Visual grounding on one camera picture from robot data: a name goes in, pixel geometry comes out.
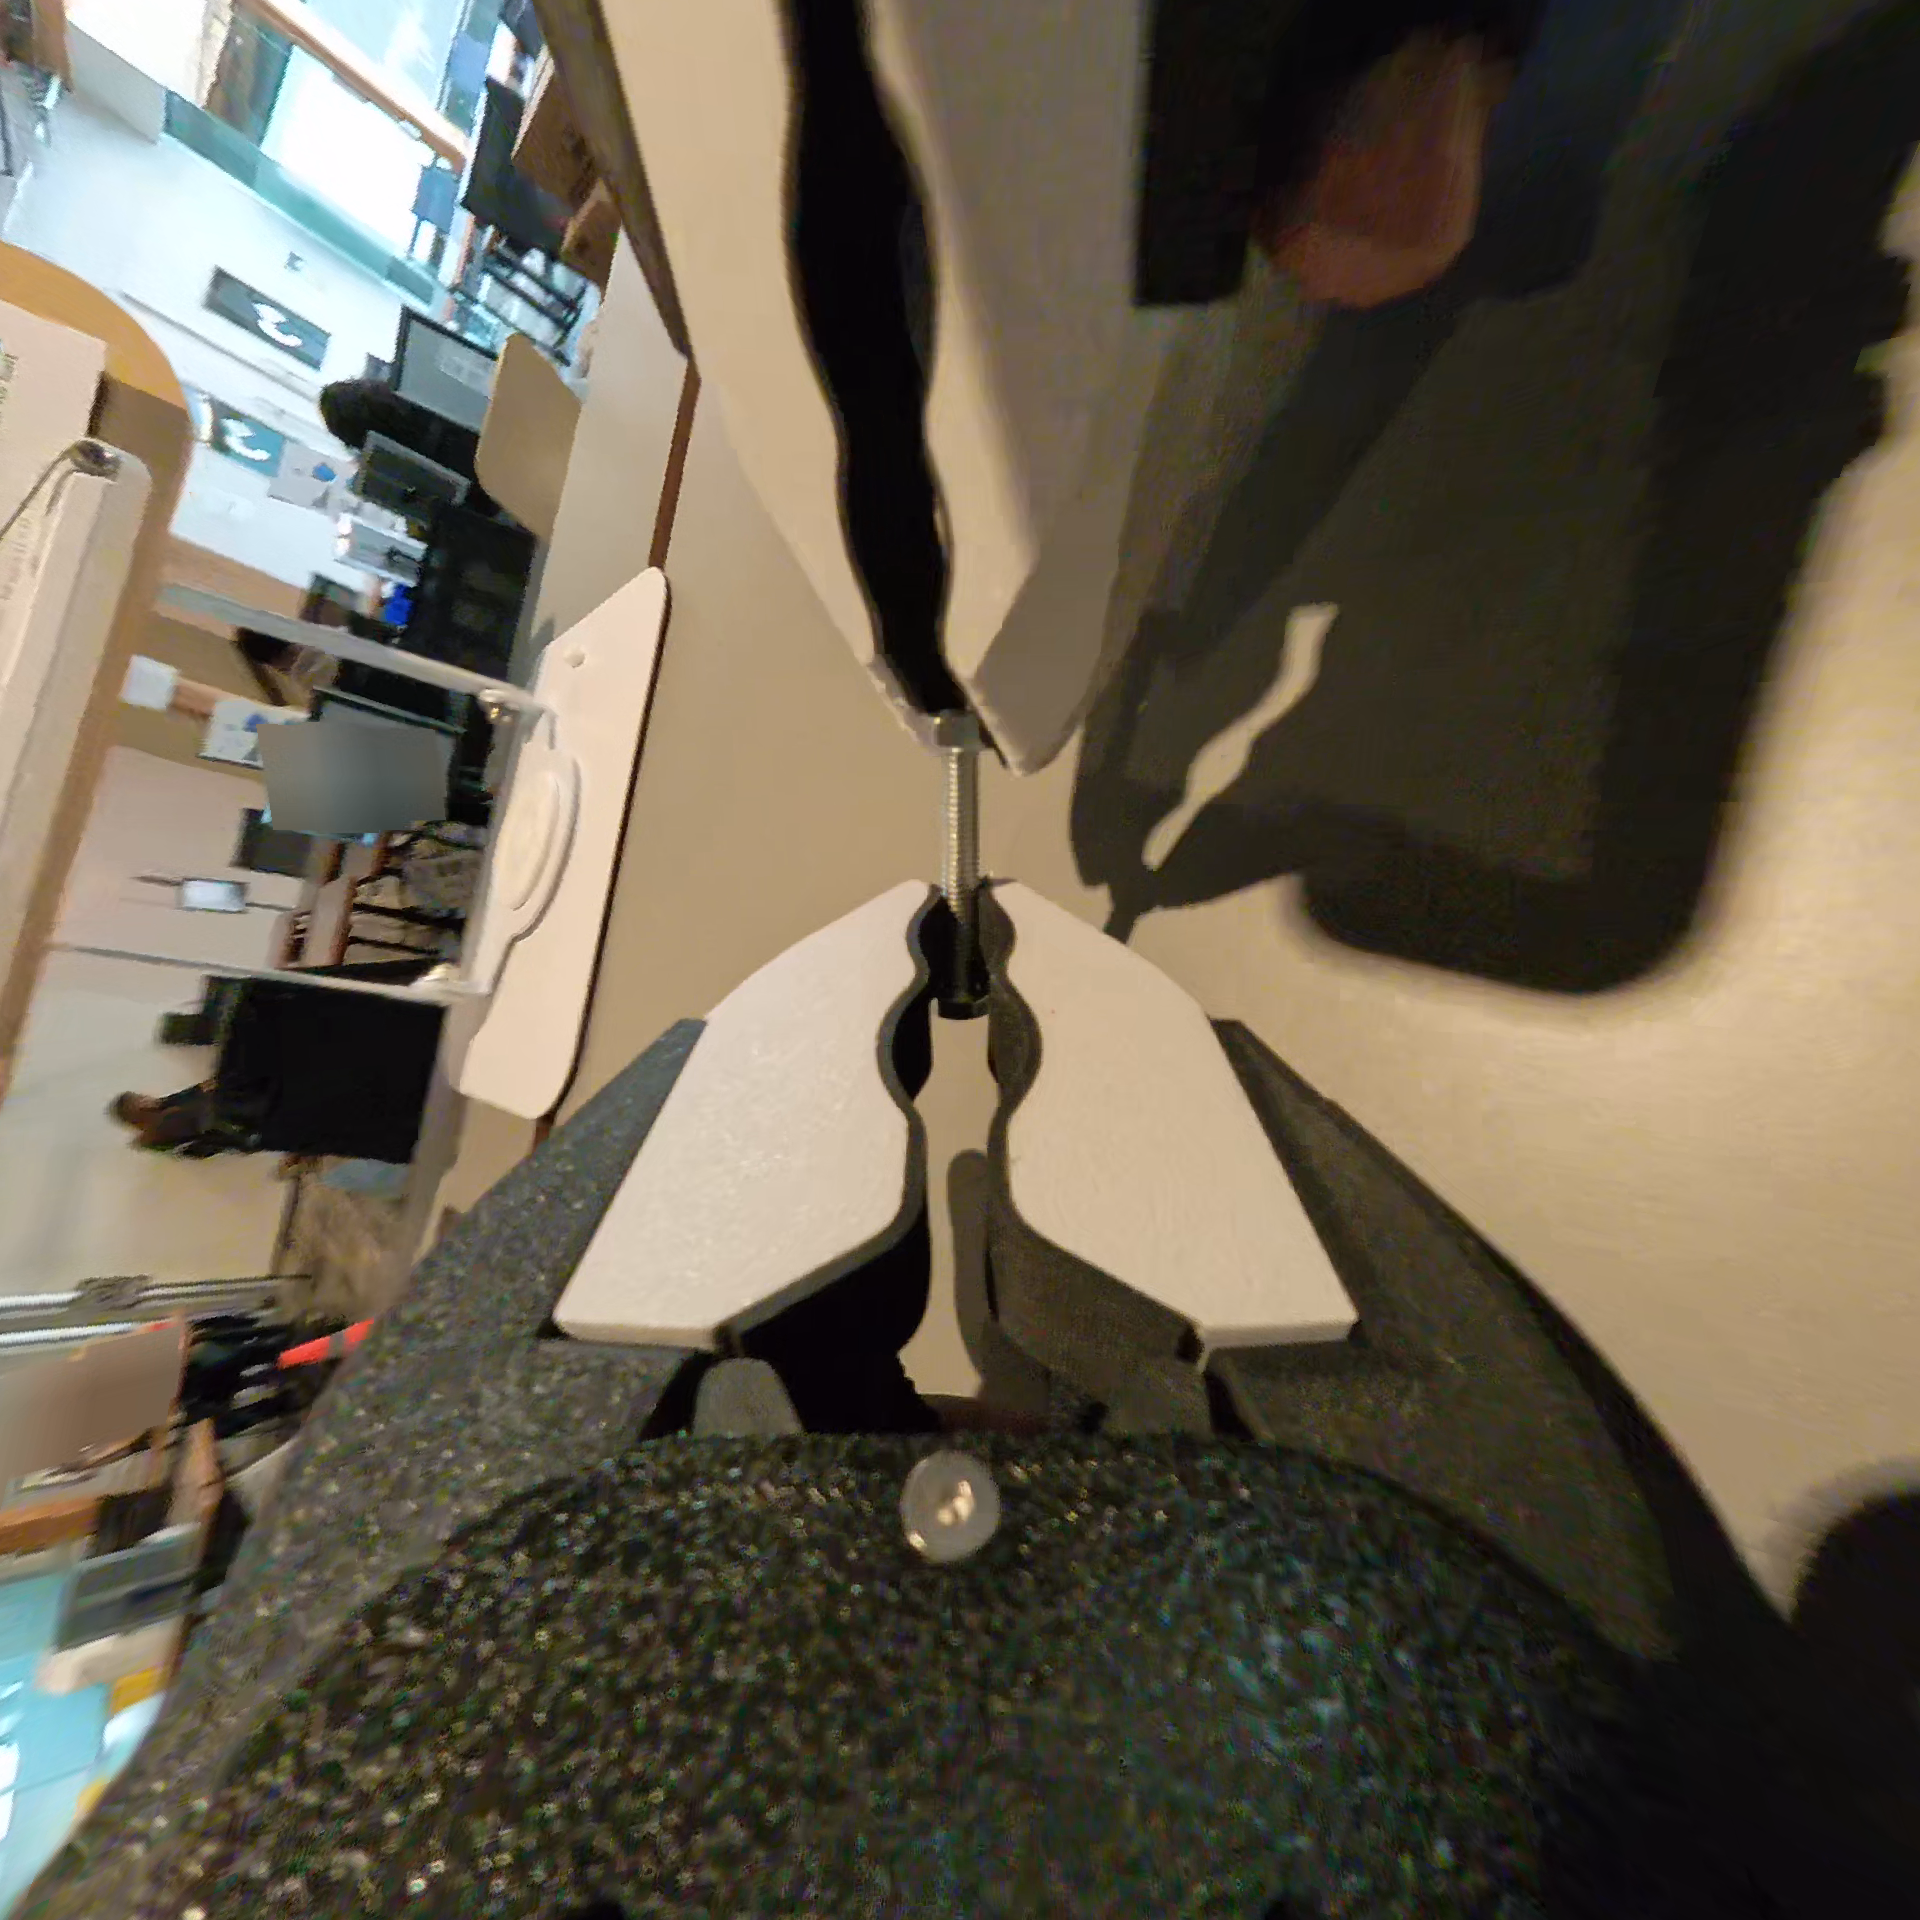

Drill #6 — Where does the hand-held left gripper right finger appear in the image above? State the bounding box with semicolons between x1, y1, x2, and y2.
983;896;1366;1439

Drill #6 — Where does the black crate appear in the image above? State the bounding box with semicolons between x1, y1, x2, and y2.
407;499;539;682

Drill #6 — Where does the person's right hand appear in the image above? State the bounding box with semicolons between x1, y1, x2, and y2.
1255;30;1490;313

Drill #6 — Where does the black wall sign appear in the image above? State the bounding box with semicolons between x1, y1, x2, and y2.
199;263;330;373
193;394;291;472

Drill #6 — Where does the silver threaded bolt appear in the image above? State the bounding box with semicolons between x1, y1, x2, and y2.
936;749;992;1024

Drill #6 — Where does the group of black chairs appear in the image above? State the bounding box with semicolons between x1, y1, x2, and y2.
450;71;594;325

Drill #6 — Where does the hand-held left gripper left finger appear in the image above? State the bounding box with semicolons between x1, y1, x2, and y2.
552;880;938;1439

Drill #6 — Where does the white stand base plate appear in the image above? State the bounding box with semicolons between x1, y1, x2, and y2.
456;567;673;1125

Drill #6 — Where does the wooden document board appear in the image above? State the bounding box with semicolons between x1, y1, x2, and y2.
0;240;198;1104

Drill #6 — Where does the printed instruction sheet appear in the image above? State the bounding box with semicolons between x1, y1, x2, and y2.
0;299;111;497

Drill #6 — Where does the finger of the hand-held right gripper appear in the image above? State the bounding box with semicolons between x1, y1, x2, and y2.
597;0;970;731
856;0;1191;777

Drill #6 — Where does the white clip bar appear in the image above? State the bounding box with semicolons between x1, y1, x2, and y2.
0;440;155;963

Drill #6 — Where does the wooden chair back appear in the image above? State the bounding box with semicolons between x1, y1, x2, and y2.
474;330;587;541

